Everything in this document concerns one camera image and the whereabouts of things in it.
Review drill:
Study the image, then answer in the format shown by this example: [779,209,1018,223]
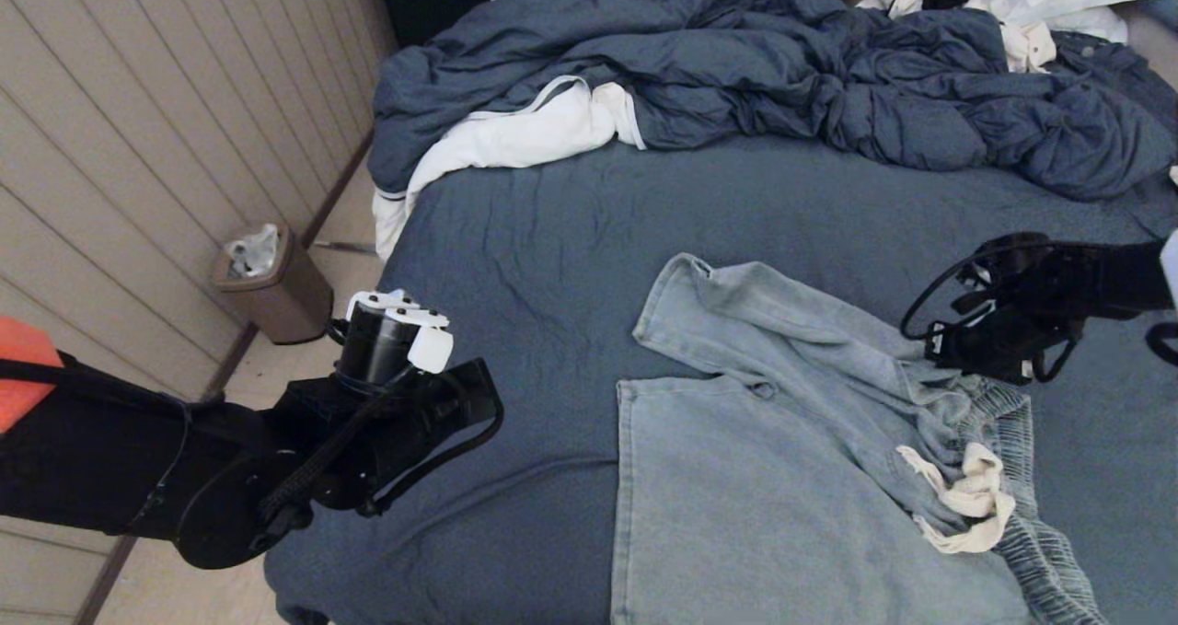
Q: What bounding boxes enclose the light blue denim shorts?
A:
[610,253,1110,625]

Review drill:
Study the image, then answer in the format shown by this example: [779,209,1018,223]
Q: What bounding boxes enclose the brown metal trash bin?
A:
[210,225,334,346]

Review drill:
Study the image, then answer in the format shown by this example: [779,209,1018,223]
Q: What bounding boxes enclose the dark blue bed sheet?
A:
[260,133,1178,625]

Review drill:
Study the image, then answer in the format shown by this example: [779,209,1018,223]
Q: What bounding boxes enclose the cream button shirt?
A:
[854,0,1055,75]

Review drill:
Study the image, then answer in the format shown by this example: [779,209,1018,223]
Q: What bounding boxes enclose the dark blue denim jacket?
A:
[1049,31,1178,161]

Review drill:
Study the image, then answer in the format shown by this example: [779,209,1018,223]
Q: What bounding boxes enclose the crumpled dark blue duvet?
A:
[368,0,1177,204]

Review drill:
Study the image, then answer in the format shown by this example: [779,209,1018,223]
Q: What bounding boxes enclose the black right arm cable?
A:
[900,232,1105,387]

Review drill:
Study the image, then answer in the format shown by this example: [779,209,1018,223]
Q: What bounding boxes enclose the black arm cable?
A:
[900,232,1105,387]
[258,367,505,552]

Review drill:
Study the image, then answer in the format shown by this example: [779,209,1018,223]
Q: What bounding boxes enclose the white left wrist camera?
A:
[345,289,455,375]

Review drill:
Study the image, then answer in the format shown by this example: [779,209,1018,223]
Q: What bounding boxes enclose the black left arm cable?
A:
[258,367,505,552]

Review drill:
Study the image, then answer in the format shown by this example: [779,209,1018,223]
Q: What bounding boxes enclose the white drawstring cord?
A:
[895,441,1017,554]

